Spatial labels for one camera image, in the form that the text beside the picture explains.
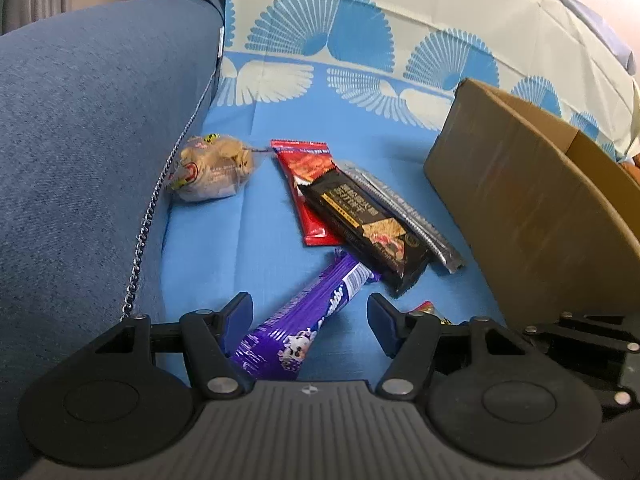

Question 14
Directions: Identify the small red yellow candy bar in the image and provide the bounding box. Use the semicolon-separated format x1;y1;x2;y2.
409;301;451;325

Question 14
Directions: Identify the purple milk candy bar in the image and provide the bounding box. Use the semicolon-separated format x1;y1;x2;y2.
231;249;380;382

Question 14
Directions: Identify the black chocolate bar packet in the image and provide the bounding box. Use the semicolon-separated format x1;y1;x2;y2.
298;168;434;297

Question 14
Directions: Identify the silver foil stick packet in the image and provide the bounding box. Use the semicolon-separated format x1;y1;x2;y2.
335;160;465;274

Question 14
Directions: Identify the clear bag of peanuts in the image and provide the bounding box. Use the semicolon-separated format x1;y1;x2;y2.
167;133;274;203

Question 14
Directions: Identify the red spicy strip packet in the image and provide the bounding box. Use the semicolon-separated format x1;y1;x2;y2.
270;138;344;248

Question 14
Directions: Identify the brown cardboard box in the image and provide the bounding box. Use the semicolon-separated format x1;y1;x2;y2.
424;79;639;330

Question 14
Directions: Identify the blue fan-pattern sofa cover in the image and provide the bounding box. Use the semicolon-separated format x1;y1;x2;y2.
160;0;639;382

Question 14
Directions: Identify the grey-blue sheet on backrest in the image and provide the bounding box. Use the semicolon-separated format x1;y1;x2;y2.
504;0;640;68

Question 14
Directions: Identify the metal chain on sofa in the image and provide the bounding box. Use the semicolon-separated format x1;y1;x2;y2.
119;71;222;322

